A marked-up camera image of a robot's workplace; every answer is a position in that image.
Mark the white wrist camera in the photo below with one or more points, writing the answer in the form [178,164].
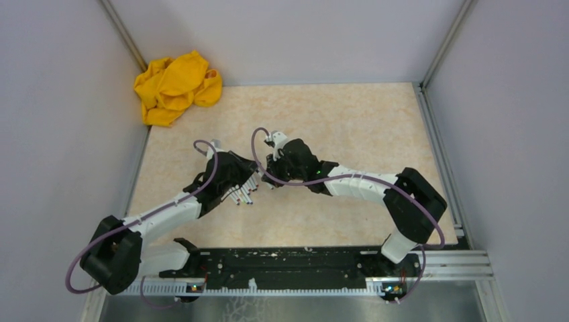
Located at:
[276,140]
[215,146]

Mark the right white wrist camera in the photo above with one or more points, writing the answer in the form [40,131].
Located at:
[276,140]

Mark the yellow crumpled cloth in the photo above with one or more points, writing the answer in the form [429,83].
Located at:
[169,86]

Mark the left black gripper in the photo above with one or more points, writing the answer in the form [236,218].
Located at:
[247,167]

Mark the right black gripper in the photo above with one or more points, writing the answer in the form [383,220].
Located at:
[272,166]

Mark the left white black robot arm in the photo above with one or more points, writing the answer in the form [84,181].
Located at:
[121,250]

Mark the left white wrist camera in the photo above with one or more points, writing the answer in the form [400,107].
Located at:
[215,146]

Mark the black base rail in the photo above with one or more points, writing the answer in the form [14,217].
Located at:
[324,268]

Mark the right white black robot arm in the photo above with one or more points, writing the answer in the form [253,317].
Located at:
[414,205]

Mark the yellow cap marker pen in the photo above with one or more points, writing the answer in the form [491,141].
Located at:
[243,195]

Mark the green cap marker pen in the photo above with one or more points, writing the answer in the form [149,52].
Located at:
[238,198]

